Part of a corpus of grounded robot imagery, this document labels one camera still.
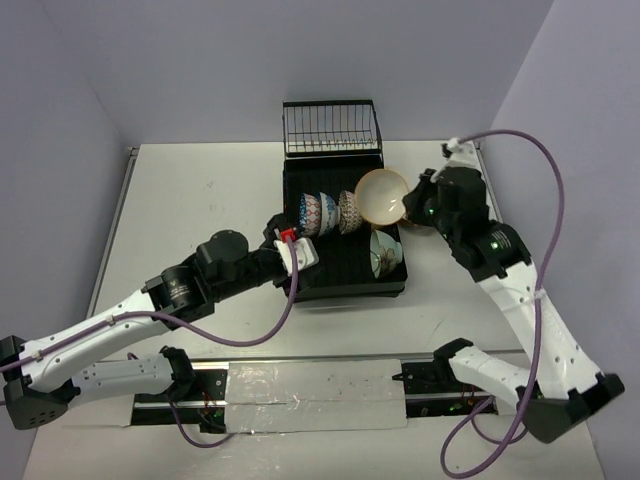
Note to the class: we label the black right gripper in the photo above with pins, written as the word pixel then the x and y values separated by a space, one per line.
pixel 412 199

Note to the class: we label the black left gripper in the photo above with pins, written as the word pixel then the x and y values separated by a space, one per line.
pixel 273 232

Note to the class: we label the white bowl patterned rim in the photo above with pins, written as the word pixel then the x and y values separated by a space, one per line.
pixel 379 196

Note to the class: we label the pale green bowl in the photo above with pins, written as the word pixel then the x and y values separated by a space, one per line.
pixel 386 253

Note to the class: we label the dark blue patterned bowl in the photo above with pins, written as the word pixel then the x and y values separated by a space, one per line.
pixel 309 220

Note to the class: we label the red lattice patterned bowl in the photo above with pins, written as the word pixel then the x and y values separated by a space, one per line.
pixel 350 217

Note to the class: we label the blue and white floral bowl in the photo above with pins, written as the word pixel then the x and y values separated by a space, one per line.
pixel 330 214

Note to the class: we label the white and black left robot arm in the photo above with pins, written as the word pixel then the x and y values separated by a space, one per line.
pixel 44 378

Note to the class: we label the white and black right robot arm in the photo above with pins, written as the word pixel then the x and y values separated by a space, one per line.
pixel 563 387

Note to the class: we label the black dish rack tray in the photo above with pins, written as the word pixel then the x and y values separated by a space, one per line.
pixel 344 268

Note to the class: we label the silver taped cover plate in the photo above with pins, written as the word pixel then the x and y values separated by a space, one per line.
pixel 314 396

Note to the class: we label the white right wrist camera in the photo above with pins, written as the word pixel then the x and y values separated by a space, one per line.
pixel 457 154

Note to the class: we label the black wire plate rack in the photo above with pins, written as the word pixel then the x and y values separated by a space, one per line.
pixel 330 128

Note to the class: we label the black aluminium mounting rail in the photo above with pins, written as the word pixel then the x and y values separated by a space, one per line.
pixel 428 393

